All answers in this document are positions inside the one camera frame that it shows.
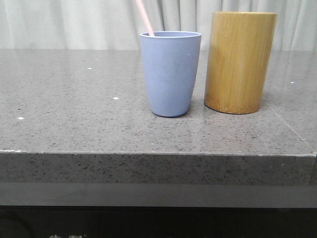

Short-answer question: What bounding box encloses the blue plastic cup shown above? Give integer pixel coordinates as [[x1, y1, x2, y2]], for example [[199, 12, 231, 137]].
[[140, 31, 202, 117]]

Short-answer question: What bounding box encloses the pink chopstick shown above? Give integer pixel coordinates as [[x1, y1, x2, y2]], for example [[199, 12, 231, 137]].
[[135, 0, 155, 37]]

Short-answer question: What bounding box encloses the bamboo chopstick holder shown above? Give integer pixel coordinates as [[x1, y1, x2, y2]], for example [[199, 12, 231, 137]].
[[204, 11, 277, 115]]

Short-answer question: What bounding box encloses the white curtain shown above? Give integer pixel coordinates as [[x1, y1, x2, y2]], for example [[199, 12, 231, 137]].
[[0, 0, 317, 51]]

